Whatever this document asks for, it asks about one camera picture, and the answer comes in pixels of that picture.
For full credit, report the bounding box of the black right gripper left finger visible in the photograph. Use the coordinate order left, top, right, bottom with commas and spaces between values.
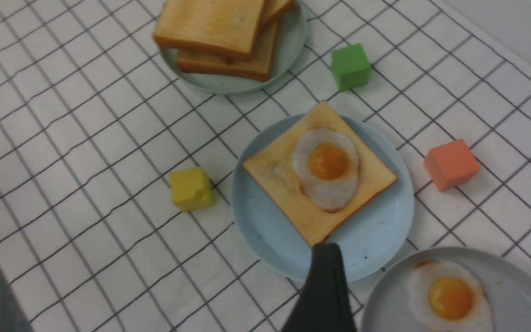
282, 243, 357, 332

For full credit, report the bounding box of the fried egg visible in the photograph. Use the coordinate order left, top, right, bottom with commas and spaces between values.
406, 259, 495, 332
291, 128, 360, 213

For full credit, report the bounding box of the light blue plate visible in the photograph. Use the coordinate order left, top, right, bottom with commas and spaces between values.
230, 115, 415, 282

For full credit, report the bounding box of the grey plate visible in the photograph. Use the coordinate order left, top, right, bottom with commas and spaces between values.
360, 247, 531, 332

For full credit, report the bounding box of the orange cube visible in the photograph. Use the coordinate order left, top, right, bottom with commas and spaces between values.
423, 139, 480, 192

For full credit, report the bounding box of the yellow cube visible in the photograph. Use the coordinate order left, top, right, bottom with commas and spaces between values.
169, 167, 215, 212

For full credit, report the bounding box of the green cube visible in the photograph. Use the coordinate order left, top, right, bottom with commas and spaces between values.
331, 43, 372, 92

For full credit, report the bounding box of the white checkered tablecloth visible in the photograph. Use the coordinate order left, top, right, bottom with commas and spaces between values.
0, 0, 531, 332

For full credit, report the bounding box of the pale green plate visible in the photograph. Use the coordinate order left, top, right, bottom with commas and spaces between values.
160, 0, 308, 96

